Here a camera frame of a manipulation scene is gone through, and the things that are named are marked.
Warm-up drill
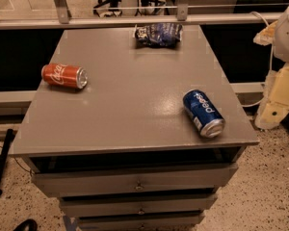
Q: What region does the grey drawer cabinet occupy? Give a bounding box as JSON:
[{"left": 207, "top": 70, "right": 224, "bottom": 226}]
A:
[{"left": 11, "top": 26, "right": 257, "bottom": 231}]

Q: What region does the blue crumpled chip bag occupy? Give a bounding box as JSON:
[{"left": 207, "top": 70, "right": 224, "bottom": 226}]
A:
[{"left": 134, "top": 23, "right": 183, "bottom": 48}]

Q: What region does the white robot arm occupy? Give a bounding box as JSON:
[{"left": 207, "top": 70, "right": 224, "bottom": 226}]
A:
[{"left": 253, "top": 6, "right": 289, "bottom": 129}]

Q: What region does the white cable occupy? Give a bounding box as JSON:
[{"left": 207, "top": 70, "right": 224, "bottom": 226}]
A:
[{"left": 241, "top": 11, "right": 276, "bottom": 109}]

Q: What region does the blue pepsi can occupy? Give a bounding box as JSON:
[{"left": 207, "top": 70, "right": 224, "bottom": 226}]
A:
[{"left": 183, "top": 90, "right": 225, "bottom": 138}]

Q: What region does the black object bottom left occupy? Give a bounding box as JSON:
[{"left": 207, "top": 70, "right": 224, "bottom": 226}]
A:
[{"left": 14, "top": 218, "right": 38, "bottom": 231}]

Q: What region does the metal guard rail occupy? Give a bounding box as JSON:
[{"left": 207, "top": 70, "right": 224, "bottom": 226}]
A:
[{"left": 0, "top": 0, "right": 289, "bottom": 30}]

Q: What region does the red coca-cola can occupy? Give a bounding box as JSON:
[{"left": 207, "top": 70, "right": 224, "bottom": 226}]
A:
[{"left": 41, "top": 64, "right": 88, "bottom": 90}]

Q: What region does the black office chair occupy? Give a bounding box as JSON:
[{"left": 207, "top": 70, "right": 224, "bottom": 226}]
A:
[{"left": 92, "top": 0, "right": 122, "bottom": 17}]

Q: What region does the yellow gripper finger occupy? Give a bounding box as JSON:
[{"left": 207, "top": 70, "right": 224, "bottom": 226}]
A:
[
  {"left": 254, "top": 63, "right": 289, "bottom": 129},
  {"left": 253, "top": 21, "right": 277, "bottom": 46}
]

